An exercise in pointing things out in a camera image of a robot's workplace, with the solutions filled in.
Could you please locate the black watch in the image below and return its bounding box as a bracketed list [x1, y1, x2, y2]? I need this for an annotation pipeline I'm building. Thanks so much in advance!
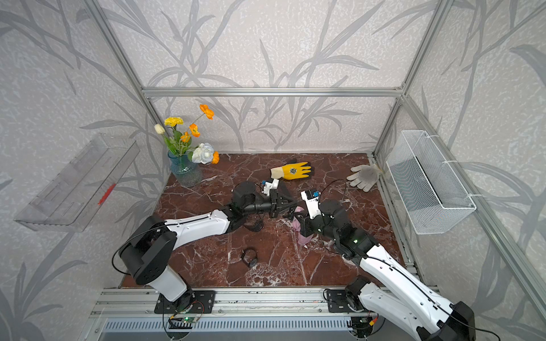
[283, 206, 304, 220]
[244, 215, 264, 232]

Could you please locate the pink fluffy cloth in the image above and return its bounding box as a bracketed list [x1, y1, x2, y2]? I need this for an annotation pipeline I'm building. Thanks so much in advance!
[291, 210, 314, 246]

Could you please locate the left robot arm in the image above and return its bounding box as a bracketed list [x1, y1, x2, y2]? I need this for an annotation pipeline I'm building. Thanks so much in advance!
[115, 180, 298, 302]

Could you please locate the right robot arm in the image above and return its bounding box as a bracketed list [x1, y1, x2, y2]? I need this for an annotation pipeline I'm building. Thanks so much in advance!
[295, 197, 476, 340]

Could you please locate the yellow black work glove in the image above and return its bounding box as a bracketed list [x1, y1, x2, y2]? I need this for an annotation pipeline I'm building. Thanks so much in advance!
[270, 162, 314, 180]

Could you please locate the white knit glove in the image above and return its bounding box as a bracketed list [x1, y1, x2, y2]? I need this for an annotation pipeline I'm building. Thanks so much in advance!
[346, 164, 383, 192]

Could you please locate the blue glass vase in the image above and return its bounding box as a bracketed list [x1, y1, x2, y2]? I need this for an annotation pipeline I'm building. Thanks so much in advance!
[167, 151, 203, 188]

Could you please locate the right circuit board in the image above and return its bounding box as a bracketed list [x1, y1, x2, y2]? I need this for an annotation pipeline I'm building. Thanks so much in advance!
[347, 317, 382, 340]

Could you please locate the circuit board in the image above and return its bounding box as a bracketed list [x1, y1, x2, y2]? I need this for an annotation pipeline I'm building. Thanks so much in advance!
[168, 316, 200, 330]
[347, 317, 382, 340]

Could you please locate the artificial flower bouquet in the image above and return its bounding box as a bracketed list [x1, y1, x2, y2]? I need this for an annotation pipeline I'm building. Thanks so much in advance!
[154, 105, 220, 164]

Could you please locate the left circuit board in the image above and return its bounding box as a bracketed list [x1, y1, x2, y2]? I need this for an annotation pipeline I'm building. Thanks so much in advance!
[168, 316, 200, 330]

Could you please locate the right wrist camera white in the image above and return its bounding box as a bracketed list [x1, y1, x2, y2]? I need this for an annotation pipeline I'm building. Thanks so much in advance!
[301, 189, 321, 220]

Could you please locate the black watch curled strap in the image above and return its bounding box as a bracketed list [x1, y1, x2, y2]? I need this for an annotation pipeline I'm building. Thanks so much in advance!
[240, 248, 260, 269]

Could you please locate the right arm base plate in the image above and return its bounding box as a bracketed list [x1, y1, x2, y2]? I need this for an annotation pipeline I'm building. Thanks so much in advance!
[323, 288, 363, 313]

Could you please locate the white wire mesh basket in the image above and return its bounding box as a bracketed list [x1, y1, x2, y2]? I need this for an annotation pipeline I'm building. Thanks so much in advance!
[386, 130, 476, 235]

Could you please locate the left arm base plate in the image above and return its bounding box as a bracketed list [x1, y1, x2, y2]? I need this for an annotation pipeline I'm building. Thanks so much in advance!
[154, 289, 216, 315]

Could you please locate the aluminium front rail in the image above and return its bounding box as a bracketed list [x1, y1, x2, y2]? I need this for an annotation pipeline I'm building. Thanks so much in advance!
[89, 286, 449, 318]

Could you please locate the clear plastic wall tray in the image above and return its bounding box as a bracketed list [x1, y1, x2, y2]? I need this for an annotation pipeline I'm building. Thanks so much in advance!
[14, 134, 140, 232]

